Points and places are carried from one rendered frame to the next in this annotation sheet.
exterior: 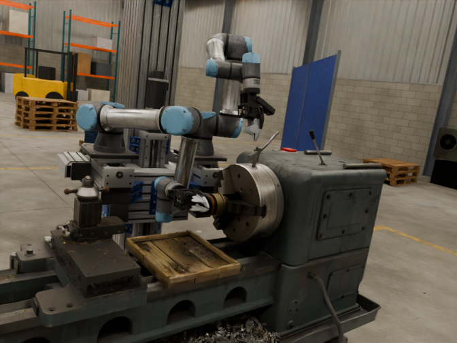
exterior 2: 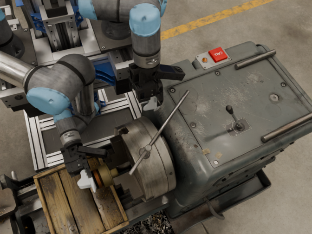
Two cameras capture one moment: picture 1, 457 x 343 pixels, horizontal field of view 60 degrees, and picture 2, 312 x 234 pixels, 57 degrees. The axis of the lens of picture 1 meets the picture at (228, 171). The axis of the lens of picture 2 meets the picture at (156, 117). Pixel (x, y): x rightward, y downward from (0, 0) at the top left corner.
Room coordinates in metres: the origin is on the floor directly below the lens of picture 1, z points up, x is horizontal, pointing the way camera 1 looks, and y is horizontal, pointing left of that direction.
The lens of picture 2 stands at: (1.20, -0.13, 2.17)
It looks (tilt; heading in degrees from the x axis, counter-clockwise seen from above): 62 degrees down; 3
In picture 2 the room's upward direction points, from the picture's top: 10 degrees clockwise
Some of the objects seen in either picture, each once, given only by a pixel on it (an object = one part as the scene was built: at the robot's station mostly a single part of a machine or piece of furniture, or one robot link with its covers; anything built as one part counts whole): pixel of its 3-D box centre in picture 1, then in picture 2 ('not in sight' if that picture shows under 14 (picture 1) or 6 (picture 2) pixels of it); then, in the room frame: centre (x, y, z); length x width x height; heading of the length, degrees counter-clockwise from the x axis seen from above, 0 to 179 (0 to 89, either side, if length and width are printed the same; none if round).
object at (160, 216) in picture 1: (166, 207); (72, 131); (1.67, 0.25, 0.98); 0.11 x 0.08 x 0.11; 164
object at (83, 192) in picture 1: (87, 190); not in sight; (1.26, 0.45, 1.13); 0.08 x 0.08 x 0.03
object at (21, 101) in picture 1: (47, 113); not in sight; (9.99, 4.74, 0.36); 1.26 x 0.86 x 0.73; 142
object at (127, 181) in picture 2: (243, 208); (133, 187); (1.46, -0.08, 1.09); 0.12 x 0.11 x 0.05; 38
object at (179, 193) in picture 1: (183, 197); (75, 158); (1.52, 0.16, 1.08); 0.12 x 0.09 x 0.08; 38
